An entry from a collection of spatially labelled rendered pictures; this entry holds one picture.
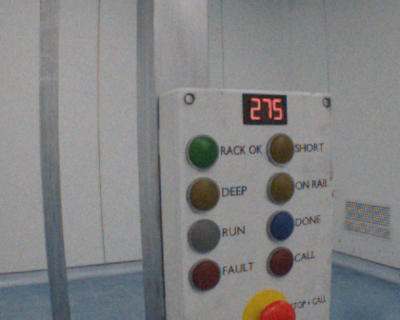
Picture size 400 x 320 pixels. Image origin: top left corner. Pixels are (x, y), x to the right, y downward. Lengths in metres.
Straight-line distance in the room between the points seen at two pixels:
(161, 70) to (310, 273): 0.25
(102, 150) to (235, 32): 1.69
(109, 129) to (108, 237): 0.92
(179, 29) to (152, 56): 0.04
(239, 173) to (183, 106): 0.08
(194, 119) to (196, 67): 0.09
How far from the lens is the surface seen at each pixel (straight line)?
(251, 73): 4.60
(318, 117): 0.48
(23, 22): 3.99
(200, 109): 0.41
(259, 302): 0.46
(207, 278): 0.42
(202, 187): 0.40
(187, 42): 0.48
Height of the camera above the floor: 1.17
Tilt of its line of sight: 3 degrees down
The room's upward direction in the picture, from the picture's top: 1 degrees counter-clockwise
